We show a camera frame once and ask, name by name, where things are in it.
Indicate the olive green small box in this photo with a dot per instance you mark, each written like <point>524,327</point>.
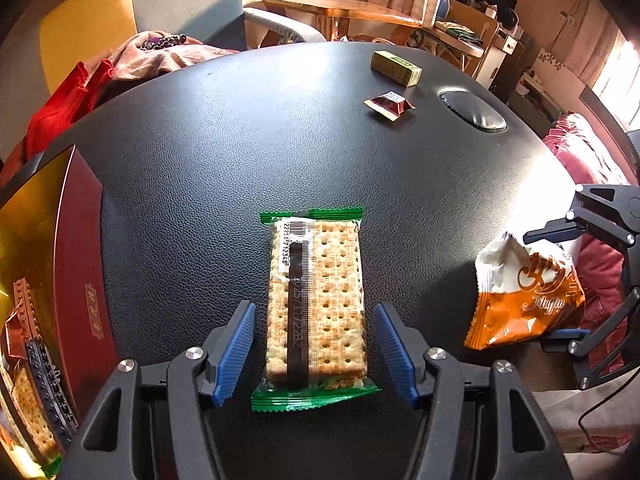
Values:
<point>396,68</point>

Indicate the pink cloth pile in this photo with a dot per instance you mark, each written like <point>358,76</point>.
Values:
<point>153,53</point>

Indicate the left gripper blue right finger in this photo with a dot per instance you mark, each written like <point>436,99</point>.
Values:
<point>403,350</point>

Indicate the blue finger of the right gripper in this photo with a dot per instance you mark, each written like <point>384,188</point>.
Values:
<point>555,231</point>
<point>559,341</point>

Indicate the grey yellow armchair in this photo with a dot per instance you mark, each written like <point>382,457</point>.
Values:
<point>79,30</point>

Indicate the red gold gift box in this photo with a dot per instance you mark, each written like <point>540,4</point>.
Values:
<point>51,237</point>

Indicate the cluttered wooden shelf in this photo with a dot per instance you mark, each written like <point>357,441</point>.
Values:
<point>473,41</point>

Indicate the wooden side table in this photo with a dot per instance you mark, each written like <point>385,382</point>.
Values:
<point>332,17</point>

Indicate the orange snack bag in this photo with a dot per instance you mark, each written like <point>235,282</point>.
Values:
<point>523,291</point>

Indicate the pink blanket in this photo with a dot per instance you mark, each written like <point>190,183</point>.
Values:
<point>605,272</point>

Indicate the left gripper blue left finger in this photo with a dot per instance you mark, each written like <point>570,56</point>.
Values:
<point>227,348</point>

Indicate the small red brown wrapper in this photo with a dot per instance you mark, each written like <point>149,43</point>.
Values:
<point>390,105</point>

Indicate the red cloth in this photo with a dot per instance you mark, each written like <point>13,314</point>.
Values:
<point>75,97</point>

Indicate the cracker pack green ends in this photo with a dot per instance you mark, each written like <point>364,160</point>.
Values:
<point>316,325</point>

